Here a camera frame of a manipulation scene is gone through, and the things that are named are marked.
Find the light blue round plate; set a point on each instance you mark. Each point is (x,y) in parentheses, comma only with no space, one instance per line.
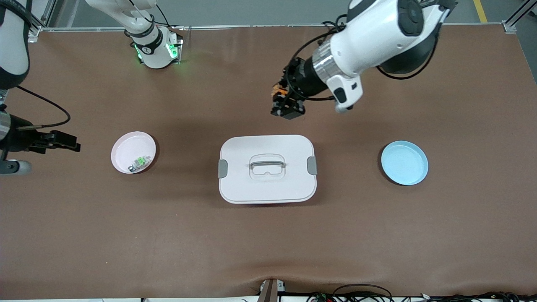
(405,163)

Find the aluminium frame post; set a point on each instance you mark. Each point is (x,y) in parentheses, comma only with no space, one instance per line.
(40,28)
(509,26)

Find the silver table edge rail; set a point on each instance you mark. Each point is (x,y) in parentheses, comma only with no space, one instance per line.
(251,26)

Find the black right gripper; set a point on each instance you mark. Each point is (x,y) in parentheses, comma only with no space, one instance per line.
(19,139)

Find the orange black push switch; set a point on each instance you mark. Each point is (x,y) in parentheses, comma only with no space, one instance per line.
(279,89)

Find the brown camera stand post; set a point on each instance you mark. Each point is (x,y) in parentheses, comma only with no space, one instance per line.
(270,291)

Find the green white switch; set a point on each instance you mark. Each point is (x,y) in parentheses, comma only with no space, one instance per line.
(140,162)

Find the white lidded storage box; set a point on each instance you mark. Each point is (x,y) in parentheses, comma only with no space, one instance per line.
(268,188)

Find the brown table mat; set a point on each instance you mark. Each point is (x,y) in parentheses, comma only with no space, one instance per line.
(268,235)

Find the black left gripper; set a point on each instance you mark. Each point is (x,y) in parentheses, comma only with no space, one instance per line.
(303,78)

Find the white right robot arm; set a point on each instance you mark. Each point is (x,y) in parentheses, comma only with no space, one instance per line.
(12,42)

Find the pink round plate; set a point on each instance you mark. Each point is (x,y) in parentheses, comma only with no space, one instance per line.
(130,149)

